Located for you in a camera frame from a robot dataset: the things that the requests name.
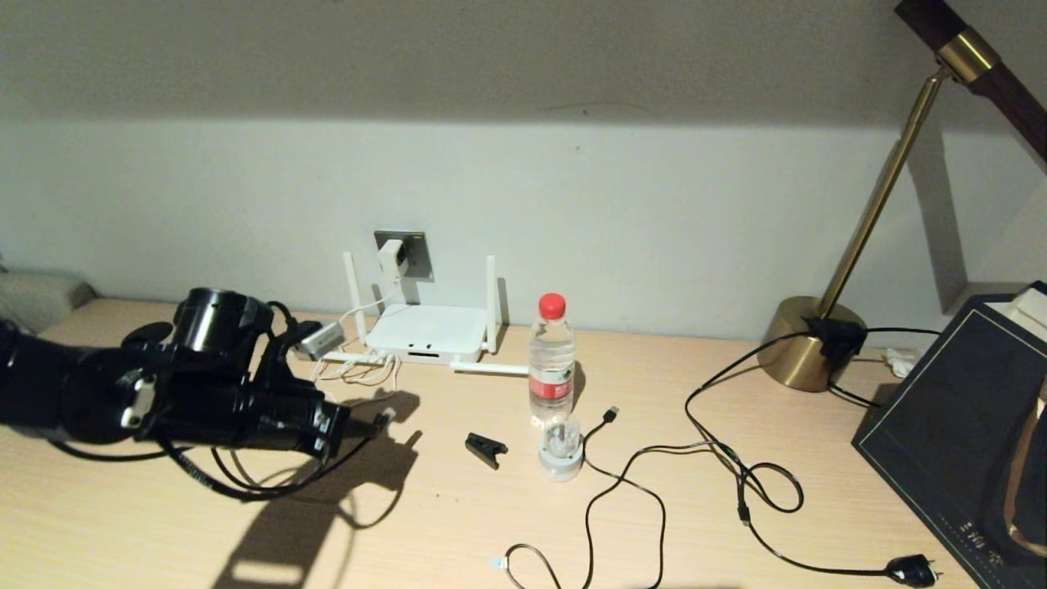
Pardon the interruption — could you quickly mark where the grey wall power socket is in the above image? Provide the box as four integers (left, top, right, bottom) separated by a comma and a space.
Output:
374, 231, 433, 283

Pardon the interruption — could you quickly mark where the white box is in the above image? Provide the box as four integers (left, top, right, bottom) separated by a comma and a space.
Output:
986, 288, 1047, 348

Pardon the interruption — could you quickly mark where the black USB cable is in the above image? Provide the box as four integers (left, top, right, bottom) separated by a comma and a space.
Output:
582, 407, 804, 589

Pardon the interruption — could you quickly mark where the brass desk lamp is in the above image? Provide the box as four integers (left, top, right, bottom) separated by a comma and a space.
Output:
757, 0, 1047, 393

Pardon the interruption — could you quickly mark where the black cable with white tag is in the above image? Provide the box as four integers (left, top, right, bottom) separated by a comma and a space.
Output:
491, 542, 565, 589

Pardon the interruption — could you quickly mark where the white power adapter with cord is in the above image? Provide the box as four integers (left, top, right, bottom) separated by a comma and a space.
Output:
311, 239, 410, 389

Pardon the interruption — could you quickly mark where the clear water bottle red cap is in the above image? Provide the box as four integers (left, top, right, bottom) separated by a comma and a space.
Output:
528, 293, 577, 428

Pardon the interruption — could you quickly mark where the white plastic mounting bracket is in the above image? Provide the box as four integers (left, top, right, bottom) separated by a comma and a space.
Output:
121, 372, 158, 430

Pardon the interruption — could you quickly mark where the small black plastic clip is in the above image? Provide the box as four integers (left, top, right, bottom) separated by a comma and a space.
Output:
465, 432, 510, 470

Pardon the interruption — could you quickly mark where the white wifi router with antennas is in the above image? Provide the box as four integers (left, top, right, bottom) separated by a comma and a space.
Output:
317, 254, 531, 377

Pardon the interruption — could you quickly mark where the black left camera cable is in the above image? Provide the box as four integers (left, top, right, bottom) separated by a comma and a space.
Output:
49, 301, 328, 464

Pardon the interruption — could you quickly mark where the black lamp power cord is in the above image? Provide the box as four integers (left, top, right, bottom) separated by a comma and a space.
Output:
685, 327, 941, 588

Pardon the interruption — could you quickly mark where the black block on lamp base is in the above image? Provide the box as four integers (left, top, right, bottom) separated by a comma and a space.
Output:
806, 317, 868, 361

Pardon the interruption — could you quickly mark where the small white clear-dome humidifier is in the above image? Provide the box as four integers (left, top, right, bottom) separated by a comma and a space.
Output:
537, 411, 585, 482

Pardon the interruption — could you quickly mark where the grey cushion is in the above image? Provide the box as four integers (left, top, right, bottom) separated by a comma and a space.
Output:
0, 272, 97, 328

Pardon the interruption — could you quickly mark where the dark blue gift bag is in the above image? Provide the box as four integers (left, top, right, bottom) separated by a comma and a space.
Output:
851, 282, 1047, 589

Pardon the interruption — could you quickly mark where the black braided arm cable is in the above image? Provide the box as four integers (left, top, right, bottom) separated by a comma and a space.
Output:
155, 438, 328, 501

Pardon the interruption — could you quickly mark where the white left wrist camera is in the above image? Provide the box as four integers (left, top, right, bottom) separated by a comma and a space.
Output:
293, 321, 346, 362

